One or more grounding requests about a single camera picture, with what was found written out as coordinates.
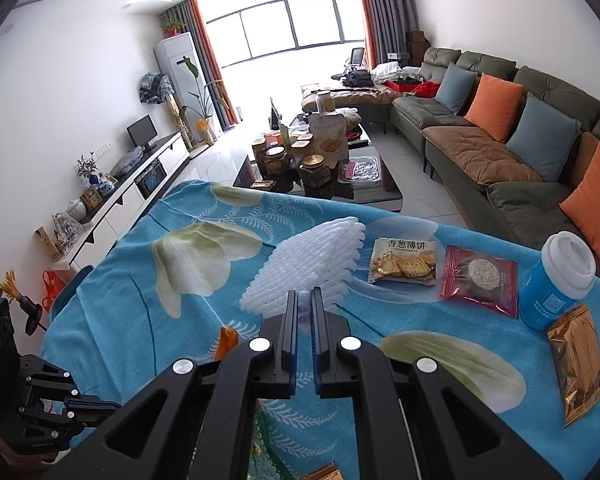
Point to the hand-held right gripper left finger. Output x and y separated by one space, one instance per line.
291 345

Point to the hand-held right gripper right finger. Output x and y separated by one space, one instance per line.
317 345

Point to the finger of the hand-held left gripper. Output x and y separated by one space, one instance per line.
50 427
55 382

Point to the orange peel piece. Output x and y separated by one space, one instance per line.
226 342

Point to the white foam net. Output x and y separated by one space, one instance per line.
310 255

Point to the person's left forearm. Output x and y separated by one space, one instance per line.
30 460

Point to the black tiered plant stand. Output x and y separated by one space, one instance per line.
32 317

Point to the black vase yellow flowers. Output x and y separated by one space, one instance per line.
16 292

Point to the red plastic bag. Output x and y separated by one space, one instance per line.
52 287

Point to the blue floral tablecloth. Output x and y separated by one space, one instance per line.
155 340

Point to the tall beige box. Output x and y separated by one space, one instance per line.
47 242

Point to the cracker packet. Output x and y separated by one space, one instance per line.
405 260

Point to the plastic-wrapped model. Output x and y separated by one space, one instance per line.
66 232

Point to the white ceramic jar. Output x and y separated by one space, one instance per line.
76 210

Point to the black coffee table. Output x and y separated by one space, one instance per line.
370 192

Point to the cluster of glass jars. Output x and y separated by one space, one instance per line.
312 172

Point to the red snack packet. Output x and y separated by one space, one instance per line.
480 280

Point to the clear plastic tray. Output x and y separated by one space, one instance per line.
360 170

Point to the blue vase with branches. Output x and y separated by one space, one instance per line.
90 172

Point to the blue and white bowl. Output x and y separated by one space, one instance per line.
108 184

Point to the white TV cabinet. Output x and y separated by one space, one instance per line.
130 195

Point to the beige cookie box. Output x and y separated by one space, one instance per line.
327 137

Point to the clear plastic bag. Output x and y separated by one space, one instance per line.
127 162

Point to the tall vase yellow flowers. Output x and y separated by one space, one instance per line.
206 132

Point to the blue cup with white lid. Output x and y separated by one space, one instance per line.
550 290

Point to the tall plastic jar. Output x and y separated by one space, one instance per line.
325 101

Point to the green and brown sofa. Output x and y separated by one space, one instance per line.
460 145

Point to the black monitor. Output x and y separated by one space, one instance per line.
141 130

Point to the sealed gold snack packet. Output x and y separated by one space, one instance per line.
580 365

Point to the large leafy potted plant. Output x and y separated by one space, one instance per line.
205 95

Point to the pile of clothes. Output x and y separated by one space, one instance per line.
395 77

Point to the black office chair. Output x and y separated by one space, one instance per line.
355 60

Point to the blue pillow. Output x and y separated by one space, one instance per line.
455 87
545 137

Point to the cloth-covered standing fan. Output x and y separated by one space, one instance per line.
152 87

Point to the white standing air conditioner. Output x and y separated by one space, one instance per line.
175 70

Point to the grey and orange curtain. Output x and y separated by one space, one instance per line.
200 55
385 10

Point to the brown cardboard boxes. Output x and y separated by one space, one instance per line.
415 42

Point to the large window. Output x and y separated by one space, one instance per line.
290 20

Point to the small potted plant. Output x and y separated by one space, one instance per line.
172 27

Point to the small picture frame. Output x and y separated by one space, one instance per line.
91 199

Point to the wall outlets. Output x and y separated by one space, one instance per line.
103 148

